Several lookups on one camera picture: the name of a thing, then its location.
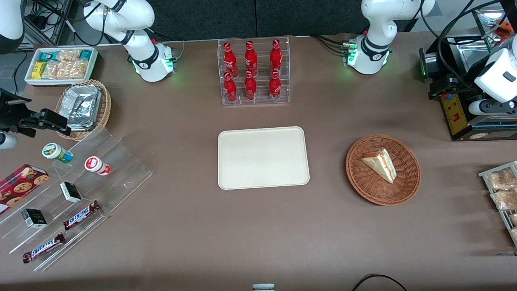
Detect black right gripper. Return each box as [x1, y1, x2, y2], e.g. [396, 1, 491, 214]
[0, 89, 72, 139]

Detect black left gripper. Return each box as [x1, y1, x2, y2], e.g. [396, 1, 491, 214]
[429, 77, 483, 102]

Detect triangular sandwich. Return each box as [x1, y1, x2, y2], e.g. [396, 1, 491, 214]
[360, 148, 398, 184]

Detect light wicker basket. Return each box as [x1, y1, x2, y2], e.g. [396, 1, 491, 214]
[55, 79, 112, 141]

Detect tray of packaged snacks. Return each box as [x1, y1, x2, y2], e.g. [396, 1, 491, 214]
[477, 160, 517, 248]

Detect brown wicker basket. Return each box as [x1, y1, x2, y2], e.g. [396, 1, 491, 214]
[345, 134, 422, 207]

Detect cream plastic tray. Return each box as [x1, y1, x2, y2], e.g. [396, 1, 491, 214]
[218, 126, 311, 191]

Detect green lidded cup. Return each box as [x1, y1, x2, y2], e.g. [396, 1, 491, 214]
[42, 142, 74, 164]

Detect black appliance yellow panel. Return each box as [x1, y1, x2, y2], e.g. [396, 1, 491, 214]
[419, 7, 517, 142]

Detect white snack bin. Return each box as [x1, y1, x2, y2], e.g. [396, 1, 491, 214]
[24, 47, 99, 87]

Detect yellow snack packet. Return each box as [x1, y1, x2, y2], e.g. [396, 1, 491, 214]
[31, 61, 47, 80]

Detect clear cookie packet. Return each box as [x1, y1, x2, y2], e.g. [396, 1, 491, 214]
[58, 48, 82, 62]
[42, 61, 59, 80]
[71, 59, 90, 79]
[57, 60, 74, 80]

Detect red tartan cookie box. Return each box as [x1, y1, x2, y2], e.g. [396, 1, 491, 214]
[0, 163, 50, 215]

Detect red lidded cup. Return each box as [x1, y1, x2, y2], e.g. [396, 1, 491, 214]
[84, 156, 112, 177]

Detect small black box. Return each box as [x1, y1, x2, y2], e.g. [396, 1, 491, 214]
[21, 208, 48, 230]
[59, 181, 83, 204]

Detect clear acrylic stepped stand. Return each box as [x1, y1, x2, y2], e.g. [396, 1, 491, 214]
[0, 127, 153, 272]

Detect snickers bar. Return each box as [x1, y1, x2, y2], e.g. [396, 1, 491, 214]
[22, 233, 66, 264]
[63, 200, 102, 231]

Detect red cola bottle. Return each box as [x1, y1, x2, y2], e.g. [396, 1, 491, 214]
[244, 40, 259, 77]
[223, 72, 238, 103]
[269, 39, 283, 76]
[244, 70, 258, 101]
[223, 42, 239, 78]
[268, 70, 282, 102]

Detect clear acrylic bottle rack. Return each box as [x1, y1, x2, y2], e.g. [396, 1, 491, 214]
[217, 36, 291, 107]

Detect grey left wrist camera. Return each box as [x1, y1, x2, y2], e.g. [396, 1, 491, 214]
[468, 99, 517, 116]

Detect aluminium frame with cables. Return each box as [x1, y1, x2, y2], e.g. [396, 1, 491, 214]
[23, 0, 106, 46]

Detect black base cables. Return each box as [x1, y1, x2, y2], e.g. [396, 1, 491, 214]
[310, 34, 349, 56]

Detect black floor cable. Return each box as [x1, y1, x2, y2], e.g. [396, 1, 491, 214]
[351, 274, 409, 291]

